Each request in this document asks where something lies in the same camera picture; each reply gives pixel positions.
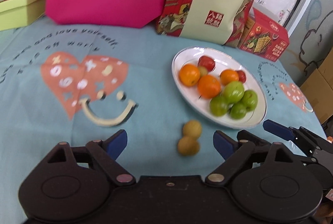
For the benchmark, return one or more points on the small red fruit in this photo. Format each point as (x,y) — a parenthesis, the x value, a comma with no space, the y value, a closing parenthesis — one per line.
(242,76)
(206,63)

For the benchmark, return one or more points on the small green jujube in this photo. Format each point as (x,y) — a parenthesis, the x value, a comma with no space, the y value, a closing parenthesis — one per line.
(218,106)
(238,111)

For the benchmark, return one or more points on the small orange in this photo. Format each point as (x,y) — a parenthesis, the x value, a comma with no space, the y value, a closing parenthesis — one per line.
(229,77)

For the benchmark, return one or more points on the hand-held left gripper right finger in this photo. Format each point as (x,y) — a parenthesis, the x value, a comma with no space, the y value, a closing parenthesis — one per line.
(223,144)

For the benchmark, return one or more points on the red cracker box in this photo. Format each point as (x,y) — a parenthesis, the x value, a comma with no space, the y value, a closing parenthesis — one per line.
(265,41)

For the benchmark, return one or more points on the large green jujube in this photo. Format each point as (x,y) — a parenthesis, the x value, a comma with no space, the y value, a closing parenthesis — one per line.
(234,91)
(249,100)

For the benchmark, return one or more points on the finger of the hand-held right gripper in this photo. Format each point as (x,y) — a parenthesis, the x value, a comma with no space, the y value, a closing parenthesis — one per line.
(278,129)

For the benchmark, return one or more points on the light green box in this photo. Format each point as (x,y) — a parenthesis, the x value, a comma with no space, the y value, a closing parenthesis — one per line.
(18,7)

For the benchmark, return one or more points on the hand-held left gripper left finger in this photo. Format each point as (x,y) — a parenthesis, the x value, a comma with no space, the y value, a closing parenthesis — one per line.
(118,143)

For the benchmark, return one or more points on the small yellow fruit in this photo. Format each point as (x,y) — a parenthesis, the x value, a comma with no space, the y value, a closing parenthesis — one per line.
(203,72)
(187,146)
(192,129)

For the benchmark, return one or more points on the teal printed blanket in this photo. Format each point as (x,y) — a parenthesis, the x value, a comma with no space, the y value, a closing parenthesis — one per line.
(145,62)

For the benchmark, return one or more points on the large orange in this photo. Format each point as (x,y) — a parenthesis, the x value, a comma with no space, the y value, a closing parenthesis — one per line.
(209,86)

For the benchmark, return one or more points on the white cartoon printed door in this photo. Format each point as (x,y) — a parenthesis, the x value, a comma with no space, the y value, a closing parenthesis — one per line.
(312,26)

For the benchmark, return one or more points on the cardboard box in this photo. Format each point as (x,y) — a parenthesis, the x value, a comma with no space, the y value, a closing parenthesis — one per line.
(320,83)

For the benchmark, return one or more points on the medium orange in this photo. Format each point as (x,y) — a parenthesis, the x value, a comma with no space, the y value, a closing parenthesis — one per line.
(190,74)

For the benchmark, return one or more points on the red green patterned gift bag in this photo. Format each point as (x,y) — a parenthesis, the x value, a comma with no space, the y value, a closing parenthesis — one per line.
(216,5)

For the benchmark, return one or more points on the white plate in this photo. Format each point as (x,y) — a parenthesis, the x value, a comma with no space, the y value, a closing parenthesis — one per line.
(192,104)

